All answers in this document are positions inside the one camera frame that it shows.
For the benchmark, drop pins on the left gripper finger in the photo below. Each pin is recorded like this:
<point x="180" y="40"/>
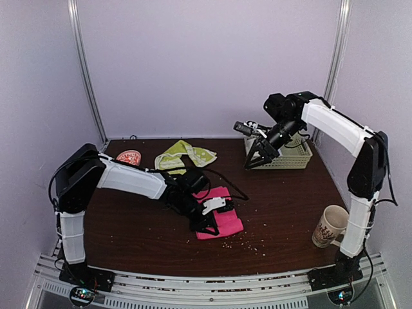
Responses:
<point x="209" y="220"/>
<point x="213" y="231"/>

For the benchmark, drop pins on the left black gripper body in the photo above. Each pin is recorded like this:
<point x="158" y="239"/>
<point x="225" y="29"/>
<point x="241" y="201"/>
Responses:
<point x="193" y="221"/>

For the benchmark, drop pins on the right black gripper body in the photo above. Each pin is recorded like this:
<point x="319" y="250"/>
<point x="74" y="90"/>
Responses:
<point x="268" y="149"/>

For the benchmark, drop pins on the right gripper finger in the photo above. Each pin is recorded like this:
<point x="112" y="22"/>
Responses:
<point x="250" y="150"/>
<point x="255" y="162"/>

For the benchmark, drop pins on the pink towel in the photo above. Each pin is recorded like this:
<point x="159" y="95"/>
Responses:
<point x="228" y="222"/>

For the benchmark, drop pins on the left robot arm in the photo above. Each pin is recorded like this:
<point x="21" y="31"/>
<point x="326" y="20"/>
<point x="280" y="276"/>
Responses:
<point x="76" y="180"/>

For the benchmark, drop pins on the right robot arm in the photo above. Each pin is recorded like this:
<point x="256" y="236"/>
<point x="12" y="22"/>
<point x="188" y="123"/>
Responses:
<point x="368" y="148"/>

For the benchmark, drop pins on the green plastic basket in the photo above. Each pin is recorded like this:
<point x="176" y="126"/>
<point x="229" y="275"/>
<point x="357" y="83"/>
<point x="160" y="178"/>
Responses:
<point x="295" y="155"/>

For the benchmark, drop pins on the red patterned bowl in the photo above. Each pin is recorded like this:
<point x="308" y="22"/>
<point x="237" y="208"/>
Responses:
<point x="132" y="157"/>

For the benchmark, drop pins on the cream mug red pattern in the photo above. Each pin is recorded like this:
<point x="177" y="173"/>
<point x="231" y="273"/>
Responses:
<point x="332" y="223"/>

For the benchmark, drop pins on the left circuit board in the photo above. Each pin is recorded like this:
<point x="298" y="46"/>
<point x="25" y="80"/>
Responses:
<point x="80" y="296"/>

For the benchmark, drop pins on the circuit board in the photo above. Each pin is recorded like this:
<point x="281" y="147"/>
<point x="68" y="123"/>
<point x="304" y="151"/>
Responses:
<point x="341" y="296"/>
<point x="80" y="296"/>

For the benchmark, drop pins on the right circuit board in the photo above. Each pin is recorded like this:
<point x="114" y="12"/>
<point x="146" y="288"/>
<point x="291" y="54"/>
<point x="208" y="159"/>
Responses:
<point x="341" y="296"/>

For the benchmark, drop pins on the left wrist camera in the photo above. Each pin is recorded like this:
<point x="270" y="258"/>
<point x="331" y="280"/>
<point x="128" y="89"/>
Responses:
<point x="219" y="204"/>

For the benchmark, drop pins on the aluminium front rail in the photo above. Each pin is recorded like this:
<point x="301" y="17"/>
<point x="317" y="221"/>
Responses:
<point x="282" y="290"/>

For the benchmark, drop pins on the right aluminium corner post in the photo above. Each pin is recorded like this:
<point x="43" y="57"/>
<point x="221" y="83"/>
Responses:
<point x="338" y="49"/>

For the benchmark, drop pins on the aluminium corner post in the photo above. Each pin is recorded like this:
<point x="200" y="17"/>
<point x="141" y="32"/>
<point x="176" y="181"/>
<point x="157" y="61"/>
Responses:
<point x="338" y="49"/>
<point x="85" y="74"/>

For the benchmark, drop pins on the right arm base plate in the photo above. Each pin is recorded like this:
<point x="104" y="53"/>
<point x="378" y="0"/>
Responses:
<point x="325" y="278"/>

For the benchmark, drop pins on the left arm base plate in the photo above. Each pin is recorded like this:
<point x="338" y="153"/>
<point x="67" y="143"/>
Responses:
<point x="90" y="278"/>

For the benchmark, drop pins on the left aluminium corner post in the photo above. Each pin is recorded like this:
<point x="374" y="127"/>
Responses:
<point x="85" y="74"/>

